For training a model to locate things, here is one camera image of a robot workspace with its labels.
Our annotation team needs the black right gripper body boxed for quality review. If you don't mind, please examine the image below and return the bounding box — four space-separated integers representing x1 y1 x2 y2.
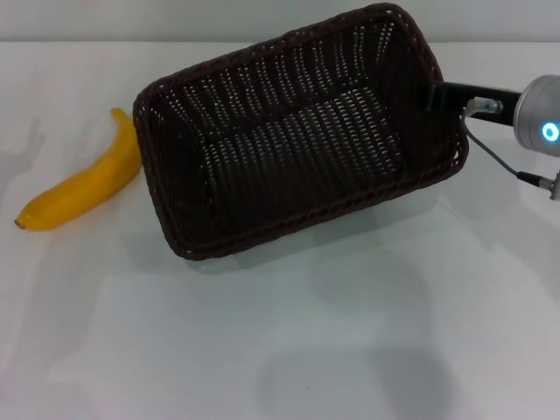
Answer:
439 81 524 128

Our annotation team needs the black woven plastic basket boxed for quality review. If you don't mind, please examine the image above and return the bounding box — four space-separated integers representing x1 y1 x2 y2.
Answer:
132 3 470 261

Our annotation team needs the yellow banana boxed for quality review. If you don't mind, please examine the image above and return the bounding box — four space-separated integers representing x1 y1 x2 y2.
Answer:
15 108 142 232

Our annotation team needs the grey right arm cable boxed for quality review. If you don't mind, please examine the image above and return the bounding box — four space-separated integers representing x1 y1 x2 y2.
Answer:
458 98 560 200

